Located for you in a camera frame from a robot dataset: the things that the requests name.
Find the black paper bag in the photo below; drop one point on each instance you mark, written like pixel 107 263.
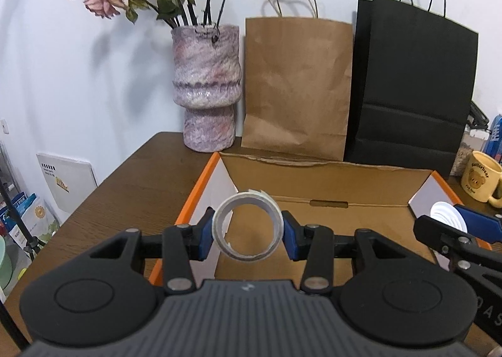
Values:
pixel 415 86

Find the white ribbed disc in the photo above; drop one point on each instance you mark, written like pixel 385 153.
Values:
pixel 447 215

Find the white tape roll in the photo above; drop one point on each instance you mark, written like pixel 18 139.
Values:
pixel 257 196

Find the pale green cup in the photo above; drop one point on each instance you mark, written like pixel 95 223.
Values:
pixel 4 266

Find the orange cardboard box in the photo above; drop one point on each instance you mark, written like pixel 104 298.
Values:
pixel 333 184

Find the clear jar with clip lid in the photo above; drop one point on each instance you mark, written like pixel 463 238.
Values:
pixel 466 149

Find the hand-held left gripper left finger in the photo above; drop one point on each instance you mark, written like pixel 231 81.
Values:
pixel 207 235

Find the purple marbled vase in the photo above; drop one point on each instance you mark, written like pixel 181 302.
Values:
pixel 206 86

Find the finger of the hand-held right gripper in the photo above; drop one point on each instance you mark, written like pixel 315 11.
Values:
pixel 480 223
pixel 443 233

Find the brown paper bag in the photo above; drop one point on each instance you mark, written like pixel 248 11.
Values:
pixel 298 86

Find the blue white packet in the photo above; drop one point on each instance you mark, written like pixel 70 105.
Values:
pixel 35 219

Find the white wall socket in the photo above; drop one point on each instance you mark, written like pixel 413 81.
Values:
pixel 4 126

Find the white board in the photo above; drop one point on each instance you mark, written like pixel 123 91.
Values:
pixel 66 180

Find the yellow bear mug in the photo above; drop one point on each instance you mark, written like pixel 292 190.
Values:
pixel 480 180

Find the blue drink can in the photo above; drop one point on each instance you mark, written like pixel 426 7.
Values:
pixel 495 137

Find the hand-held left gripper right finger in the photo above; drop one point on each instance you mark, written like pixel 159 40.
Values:
pixel 290 235

